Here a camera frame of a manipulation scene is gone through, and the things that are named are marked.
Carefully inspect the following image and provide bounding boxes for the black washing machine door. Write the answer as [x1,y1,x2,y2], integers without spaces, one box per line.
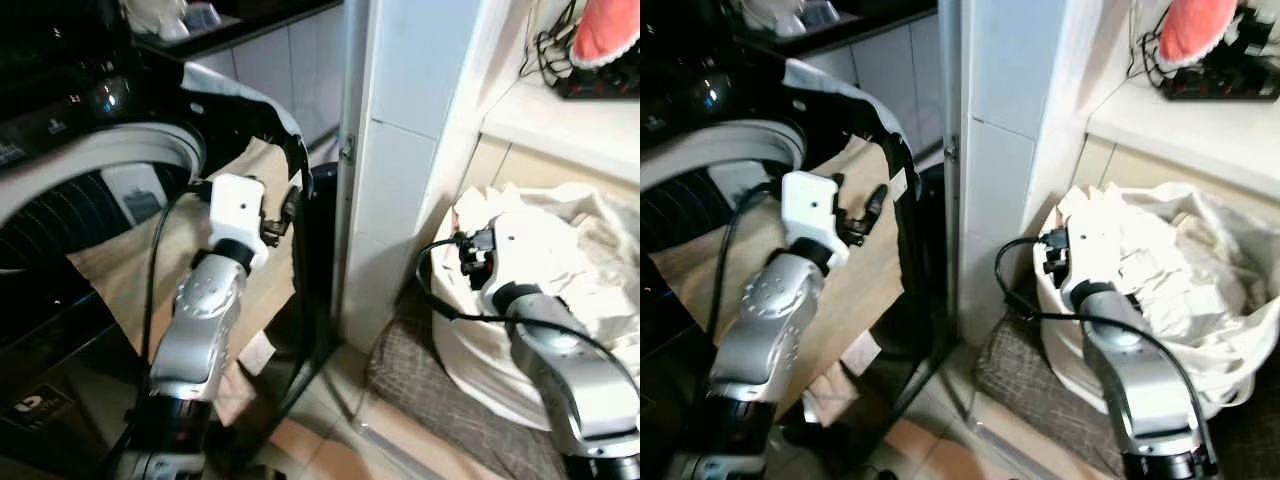
[180,60,343,471]
[782,58,963,451]

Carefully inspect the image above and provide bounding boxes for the white crumpled clothes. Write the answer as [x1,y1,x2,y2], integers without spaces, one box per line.
[1058,182,1280,341]
[455,182,641,336]

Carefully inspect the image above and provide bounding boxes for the black washing machine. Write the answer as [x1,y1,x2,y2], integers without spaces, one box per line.
[0,0,216,480]
[640,0,811,480]

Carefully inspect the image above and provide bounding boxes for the beige cardboard sheet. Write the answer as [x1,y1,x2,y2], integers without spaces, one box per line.
[648,136,916,426]
[68,138,303,426]

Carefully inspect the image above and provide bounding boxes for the white fabric laundry bag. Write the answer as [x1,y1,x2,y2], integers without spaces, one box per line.
[1033,195,1280,421]
[431,195,641,433]

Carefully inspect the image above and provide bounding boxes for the white tiled pillar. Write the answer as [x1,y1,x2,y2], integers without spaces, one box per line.
[940,0,1146,346]
[338,0,531,353]

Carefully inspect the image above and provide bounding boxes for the grey checked floor mat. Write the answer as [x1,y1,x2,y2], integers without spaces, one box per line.
[364,288,573,480]
[974,300,1131,479]

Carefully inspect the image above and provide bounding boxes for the white shelf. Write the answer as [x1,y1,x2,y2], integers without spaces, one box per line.
[478,75,641,189]
[1085,78,1280,201]

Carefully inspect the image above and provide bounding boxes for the black countertop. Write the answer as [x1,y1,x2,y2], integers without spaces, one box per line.
[735,0,941,59]
[128,0,346,59]

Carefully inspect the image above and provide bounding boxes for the black power strip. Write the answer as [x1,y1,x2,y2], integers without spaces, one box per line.
[1160,45,1280,103]
[555,48,641,102]

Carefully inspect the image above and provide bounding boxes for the white crumpled bag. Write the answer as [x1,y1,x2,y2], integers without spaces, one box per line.
[742,0,843,39]
[122,0,223,43]

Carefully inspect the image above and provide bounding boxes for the pink cloth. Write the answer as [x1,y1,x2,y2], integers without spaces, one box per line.
[1157,0,1243,72]
[571,0,641,70]

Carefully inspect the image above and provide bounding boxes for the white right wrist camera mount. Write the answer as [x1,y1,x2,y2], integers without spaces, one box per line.
[1055,222,1103,301]
[482,212,549,301]

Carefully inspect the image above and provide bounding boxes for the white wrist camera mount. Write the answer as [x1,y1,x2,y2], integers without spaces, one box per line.
[207,173,270,272]
[1055,222,1103,301]
[780,169,852,267]
[482,212,549,301]

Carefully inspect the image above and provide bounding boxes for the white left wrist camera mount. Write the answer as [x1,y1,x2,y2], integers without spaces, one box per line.
[780,169,852,267]
[207,173,270,272]

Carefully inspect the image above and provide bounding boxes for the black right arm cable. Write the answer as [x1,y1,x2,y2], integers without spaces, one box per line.
[414,237,641,393]
[994,236,1219,473]

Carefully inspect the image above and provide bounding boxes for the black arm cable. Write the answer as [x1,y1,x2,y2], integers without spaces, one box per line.
[414,237,641,393]
[705,180,785,336]
[994,236,1219,473]
[138,180,213,363]

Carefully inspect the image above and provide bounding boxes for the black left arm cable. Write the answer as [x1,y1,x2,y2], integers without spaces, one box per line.
[705,180,785,336]
[138,180,213,363]

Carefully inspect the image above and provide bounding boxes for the black tangled cable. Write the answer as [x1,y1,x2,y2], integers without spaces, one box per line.
[533,0,583,83]
[1128,0,1166,81]

